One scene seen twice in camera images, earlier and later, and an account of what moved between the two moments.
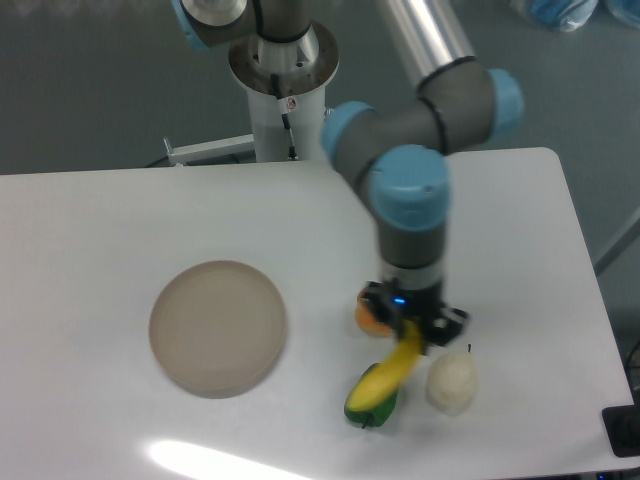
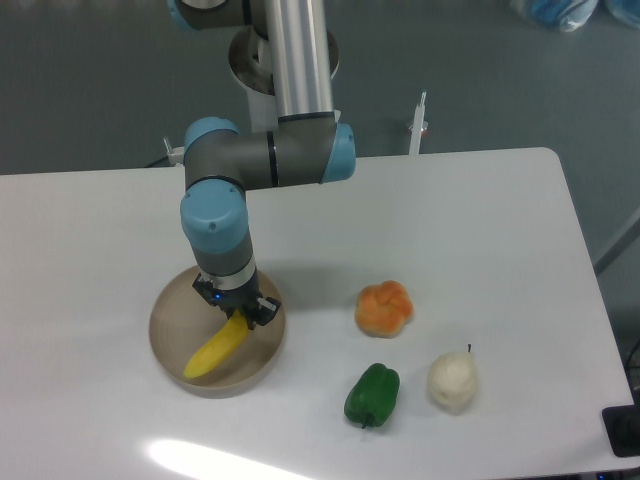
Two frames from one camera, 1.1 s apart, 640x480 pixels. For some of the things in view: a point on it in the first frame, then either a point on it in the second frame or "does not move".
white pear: (453, 378) does not move
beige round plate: (217, 330) does not move
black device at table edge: (622, 425) does not move
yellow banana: (388, 377) -> (217, 348)
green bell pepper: (374, 416) does not move
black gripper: (400, 304) -> (259, 309)
